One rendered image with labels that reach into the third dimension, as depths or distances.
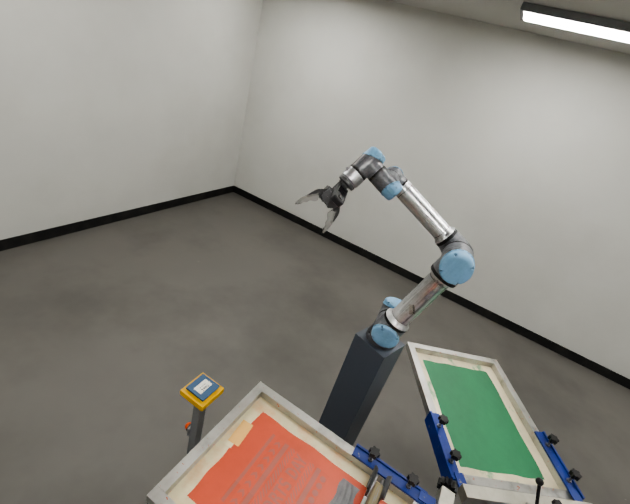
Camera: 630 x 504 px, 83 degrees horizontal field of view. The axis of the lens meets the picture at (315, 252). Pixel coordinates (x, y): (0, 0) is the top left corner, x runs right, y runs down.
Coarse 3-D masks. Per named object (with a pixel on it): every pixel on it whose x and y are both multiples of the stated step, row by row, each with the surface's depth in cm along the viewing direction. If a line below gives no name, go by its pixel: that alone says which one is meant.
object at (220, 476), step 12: (228, 456) 130; (240, 456) 131; (216, 468) 126; (228, 468) 127; (240, 468) 128; (204, 480) 121; (216, 480) 122; (228, 480) 123; (192, 492) 117; (204, 492) 118; (216, 492) 119
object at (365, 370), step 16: (352, 352) 174; (368, 352) 167; (384, 352) 164; (400, 352) 175; (352, 368) 176; (368, 368) 169; (384, 368) 170; (336, 384) 187; (352, 384) 178; (368, 384) 170; (384, 384) 187; (336, 400) 189; (352, 400) 180; (368, 400) 181; (336, 416) 191; (352, 416) 182; (336, 432) 193; (352, 432) 194
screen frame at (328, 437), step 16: (256, 400) 153; (272, 400) 152; (240, 416) 144; (288, 416) 151; (304, 416) 149; (224, 432) 136; (320, 432) 144; (208, 448) 129; (336, 448) 142; (352, 448) 142; (192, 464) 122; (176, 480) 116; (160, 496) 111; (400, 496) 133
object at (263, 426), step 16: (256, 432) 141; (272, 432) 143; (288, 432) 144; (240, 448) 134; (256, 448) 135; (304, 448) 140; (320, 464) 137; (336, 480) 133; (352, 480) 134; (320, 496) 127
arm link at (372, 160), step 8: (368, 152) 127; (376, 152) 126; (360, 160) 127; (368, 160) 126; (376, 160) 126; (384, 160) 128; (360, 168) 126; (368, 168) 126; (376, 168) 126; (368, 176) 128
